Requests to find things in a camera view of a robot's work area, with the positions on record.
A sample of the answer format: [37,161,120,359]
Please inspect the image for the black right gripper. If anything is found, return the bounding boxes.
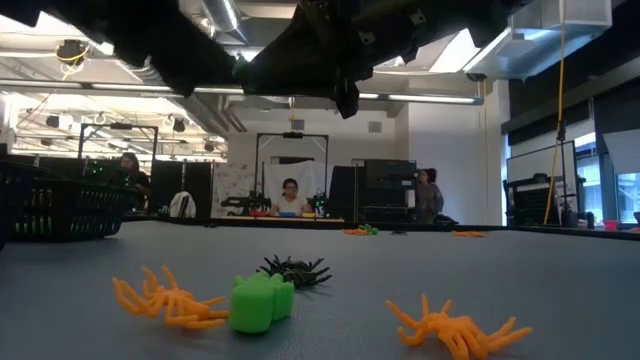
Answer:
[234,0,427,121]

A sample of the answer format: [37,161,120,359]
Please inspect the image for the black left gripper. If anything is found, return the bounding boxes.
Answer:
[44,0,237,98]

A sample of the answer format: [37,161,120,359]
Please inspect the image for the white hanging cloth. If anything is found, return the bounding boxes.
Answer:
[262,158,327,217]

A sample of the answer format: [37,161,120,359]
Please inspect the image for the person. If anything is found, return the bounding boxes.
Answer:
[117,151,152,211]
[413,167,446,225]
[268,177,315,218]

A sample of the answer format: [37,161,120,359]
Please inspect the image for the black partition panels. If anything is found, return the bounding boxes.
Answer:
[148,158,215,222]
[0,153,134,184]

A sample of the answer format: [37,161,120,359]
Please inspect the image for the black equipment rack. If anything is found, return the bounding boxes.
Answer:
[327,157,425,225]

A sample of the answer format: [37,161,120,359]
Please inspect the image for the white bag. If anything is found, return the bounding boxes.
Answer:
[168,190,198,219]

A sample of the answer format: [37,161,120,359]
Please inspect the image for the black plastic mesh basket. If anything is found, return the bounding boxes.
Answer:
[12,178,135,244]
[0,158,24,254]

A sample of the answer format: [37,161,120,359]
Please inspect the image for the whiteboard on stand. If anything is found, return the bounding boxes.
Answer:
[504,140,580,227]

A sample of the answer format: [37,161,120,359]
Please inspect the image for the black slatted crate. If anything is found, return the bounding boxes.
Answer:
[502,172,552,227]

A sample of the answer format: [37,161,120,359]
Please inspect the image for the black tripod stand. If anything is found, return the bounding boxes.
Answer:
[556,118,571,227]

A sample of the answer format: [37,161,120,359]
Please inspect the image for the glass window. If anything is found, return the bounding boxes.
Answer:
[574,130,640,225]

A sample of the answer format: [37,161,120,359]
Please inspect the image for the black frame stand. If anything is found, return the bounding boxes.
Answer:
[77,121,160,189]
[253,130,331,217]

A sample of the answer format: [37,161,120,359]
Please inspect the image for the silver round ventilation duct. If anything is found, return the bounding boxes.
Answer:
[202,0,250,47]

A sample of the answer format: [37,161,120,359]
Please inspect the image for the black ceiling camera yellow cable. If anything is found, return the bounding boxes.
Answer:
[54,37,91,81]

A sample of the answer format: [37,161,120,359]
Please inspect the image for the yellow hanging cable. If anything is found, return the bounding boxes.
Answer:
[542,0,567,226]

